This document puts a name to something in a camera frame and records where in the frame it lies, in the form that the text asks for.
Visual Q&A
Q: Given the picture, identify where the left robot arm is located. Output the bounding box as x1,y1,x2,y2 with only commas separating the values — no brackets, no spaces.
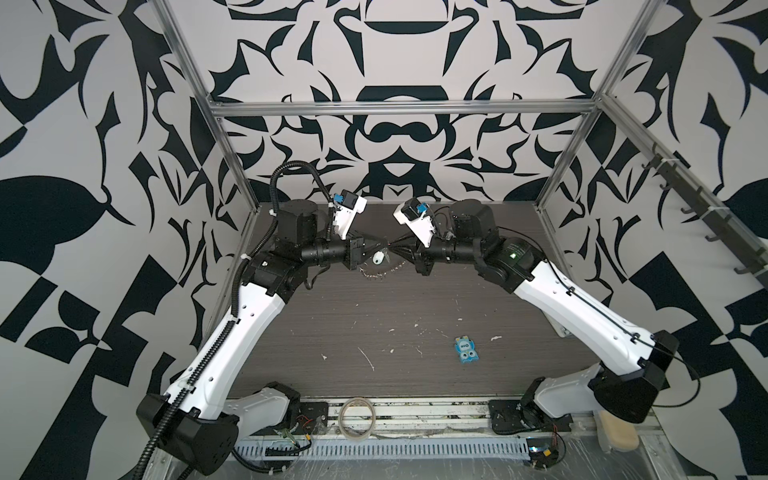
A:
132,161,383,479

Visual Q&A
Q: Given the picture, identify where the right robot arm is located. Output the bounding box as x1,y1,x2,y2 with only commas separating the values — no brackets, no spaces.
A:
389,198,679,431

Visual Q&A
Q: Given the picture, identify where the white rectangular device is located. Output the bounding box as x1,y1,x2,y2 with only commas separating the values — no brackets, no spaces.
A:
546,316,571,338

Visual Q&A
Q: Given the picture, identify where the clear tape roll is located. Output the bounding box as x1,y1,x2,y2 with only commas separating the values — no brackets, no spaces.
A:
337,397,377,442

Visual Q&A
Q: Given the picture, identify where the small green circuit board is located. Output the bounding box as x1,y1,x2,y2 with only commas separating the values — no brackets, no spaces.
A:
526,436,567,470

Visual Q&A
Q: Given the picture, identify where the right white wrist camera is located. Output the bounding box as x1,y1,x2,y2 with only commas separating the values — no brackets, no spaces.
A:
393,197,436,247

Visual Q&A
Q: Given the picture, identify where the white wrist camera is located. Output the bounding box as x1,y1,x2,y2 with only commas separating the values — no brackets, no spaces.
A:
332,189,367,240
393,197,436,247

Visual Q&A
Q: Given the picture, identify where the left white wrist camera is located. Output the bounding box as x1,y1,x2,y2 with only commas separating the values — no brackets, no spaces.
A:
332,189,367,240

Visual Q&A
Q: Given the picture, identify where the blue owl keychain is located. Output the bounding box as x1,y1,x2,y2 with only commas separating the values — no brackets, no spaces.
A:
454,335,479,364

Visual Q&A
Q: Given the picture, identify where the aluminium frame crossbar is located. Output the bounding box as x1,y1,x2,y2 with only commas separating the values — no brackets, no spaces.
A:
209,99,596,117

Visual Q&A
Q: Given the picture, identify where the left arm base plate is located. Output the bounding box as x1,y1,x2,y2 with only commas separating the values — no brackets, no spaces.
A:
275,401,329,435

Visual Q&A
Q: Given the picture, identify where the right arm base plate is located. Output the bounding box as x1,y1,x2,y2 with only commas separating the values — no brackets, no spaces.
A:
488,400,573,435

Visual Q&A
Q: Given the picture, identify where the white perforated cable duct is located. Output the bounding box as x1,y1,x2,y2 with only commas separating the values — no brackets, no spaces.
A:
235,438,530,461

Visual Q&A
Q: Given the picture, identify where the black wall hook rail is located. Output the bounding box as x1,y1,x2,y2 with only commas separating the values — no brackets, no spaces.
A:
643,142,767,289

